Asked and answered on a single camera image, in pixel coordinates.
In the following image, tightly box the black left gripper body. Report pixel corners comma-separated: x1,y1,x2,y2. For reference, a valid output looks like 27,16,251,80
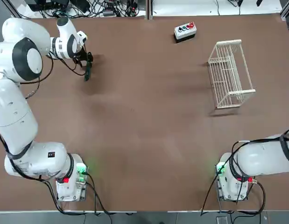
73,50,89,65

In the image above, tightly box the white button control box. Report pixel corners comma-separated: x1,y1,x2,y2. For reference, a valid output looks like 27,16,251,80
174,22,197,44

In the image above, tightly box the black arm cable with connector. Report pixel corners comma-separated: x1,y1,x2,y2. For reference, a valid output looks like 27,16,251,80
18,52,88,100

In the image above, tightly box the aluminium frame post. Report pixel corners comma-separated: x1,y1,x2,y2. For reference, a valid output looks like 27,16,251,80
145,0,154,21

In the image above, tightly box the black base cable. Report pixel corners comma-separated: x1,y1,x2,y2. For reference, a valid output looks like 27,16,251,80
82,172,138,217

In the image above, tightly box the white wire rack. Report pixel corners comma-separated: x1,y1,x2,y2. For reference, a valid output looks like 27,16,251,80
207,39,256,109

